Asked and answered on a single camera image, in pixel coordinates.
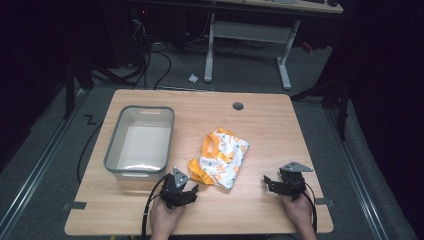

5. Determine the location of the orange and white patterned garment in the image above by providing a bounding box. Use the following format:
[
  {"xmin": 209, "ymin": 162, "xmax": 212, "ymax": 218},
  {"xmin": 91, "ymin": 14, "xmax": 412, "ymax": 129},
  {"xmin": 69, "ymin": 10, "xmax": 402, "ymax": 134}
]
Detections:
[{"xmin": 187, "ymin": 127, "xmax": 251, "ymax": 191}]

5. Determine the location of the person's right hand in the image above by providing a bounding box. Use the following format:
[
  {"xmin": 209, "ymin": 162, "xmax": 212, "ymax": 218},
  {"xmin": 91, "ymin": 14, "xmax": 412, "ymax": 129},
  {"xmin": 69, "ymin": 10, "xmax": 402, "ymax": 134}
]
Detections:
[{"xmin": 280, "ymin": 192, "xmax": 316, "ymax": 234}]

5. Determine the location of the thin black floor cable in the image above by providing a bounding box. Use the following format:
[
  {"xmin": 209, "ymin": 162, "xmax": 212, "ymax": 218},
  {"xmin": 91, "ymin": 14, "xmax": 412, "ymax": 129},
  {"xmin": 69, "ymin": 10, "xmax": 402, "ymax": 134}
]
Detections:
[{"xmin": 76, "ymin": 121, "xmax": 104, "ymax": 185}]

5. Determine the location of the white-framed wooden desk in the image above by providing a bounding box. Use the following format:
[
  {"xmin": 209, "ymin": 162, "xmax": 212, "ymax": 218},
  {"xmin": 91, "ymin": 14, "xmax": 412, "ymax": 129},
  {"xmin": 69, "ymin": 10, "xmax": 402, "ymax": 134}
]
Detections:
[{"xmin": 186, "ymin": 0, "xmax": 345, "ymax": 91}]

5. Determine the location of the black metal stand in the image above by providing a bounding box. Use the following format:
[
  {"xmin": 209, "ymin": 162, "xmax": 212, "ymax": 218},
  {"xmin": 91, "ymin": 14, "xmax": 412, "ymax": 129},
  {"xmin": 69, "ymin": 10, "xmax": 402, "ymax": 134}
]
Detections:
[
  {"xmin": 290, "ymin": 74, "xmax": 353, "ymax": 142},
  {"xmin": 62, "ymin": 54, "xmax": 96, "ymax": 120}
]

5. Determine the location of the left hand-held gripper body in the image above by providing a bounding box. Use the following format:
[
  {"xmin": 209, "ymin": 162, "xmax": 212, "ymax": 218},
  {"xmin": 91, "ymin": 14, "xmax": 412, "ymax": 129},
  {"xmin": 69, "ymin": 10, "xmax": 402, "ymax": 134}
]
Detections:
[{"xmin": 159, "ymin": 166, "xmax": 191, "ymax": 210}]

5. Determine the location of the white plastic bin grey rim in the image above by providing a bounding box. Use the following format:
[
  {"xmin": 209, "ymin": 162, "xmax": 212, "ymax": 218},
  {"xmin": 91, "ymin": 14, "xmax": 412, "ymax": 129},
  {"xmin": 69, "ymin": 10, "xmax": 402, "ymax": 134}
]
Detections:
[{"xmin": 103, "ymin": 105, "xmax": 176, "ymax": 182}]

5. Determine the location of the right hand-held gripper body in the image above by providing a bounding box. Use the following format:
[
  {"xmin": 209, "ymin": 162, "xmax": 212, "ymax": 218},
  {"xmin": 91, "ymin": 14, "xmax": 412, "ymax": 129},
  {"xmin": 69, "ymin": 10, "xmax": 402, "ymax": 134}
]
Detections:
[{"xmin": 277, "ymin": 161, "xmax": 315, "ymax": 202}]

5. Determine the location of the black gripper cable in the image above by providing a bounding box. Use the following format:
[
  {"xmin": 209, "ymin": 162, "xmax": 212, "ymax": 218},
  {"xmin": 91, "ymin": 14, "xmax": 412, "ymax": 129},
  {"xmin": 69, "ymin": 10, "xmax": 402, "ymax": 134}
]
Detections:
[
  {"xmin": 141, "ymin": 173, "xmax": 172, "ymax": 240},
  {"xmin": 298, "ymin": 181, "xmax": 318, "ymax": 234}
]

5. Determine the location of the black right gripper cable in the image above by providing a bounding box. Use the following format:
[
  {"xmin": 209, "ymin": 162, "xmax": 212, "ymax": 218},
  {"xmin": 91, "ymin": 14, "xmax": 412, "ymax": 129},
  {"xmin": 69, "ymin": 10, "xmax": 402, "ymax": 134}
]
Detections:
[{"xmin": 298, "ymin": 181, "xmax": 318, "ymax": 234}]

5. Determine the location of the person's left hand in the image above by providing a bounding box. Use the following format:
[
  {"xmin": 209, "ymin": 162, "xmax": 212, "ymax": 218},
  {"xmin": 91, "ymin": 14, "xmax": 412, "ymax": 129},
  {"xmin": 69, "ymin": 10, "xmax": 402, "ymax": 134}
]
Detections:
[{"xmin": 149, "ymin": 195, "xmax": 186, "ymax": 236}]

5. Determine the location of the bundle of black floor cables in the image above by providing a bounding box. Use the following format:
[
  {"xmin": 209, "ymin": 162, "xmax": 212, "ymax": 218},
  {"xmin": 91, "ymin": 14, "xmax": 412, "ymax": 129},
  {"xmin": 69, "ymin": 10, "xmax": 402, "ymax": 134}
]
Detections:
[{"xmin": 126, "ymin": 13, "xmax": 173, "ymax": 91}]

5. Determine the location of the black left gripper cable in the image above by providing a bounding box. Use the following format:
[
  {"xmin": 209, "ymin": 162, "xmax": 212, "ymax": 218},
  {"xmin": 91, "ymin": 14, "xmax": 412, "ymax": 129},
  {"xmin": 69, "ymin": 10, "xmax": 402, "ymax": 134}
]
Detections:
[{"xmin": 141, "ymin": 173, "xmax": 172, "ymax": 240}]

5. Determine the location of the metal floor rail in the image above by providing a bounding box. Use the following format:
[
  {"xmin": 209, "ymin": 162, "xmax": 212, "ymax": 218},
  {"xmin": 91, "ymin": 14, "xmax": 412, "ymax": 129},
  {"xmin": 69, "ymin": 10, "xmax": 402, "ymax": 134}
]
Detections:
[
  {"xmin": 324, "ymin": 106, "xmax": 389, "ymax": 240},
  {"xmin": 0, "ymin": 89, "xmax": 88, "ymax": 234}
]

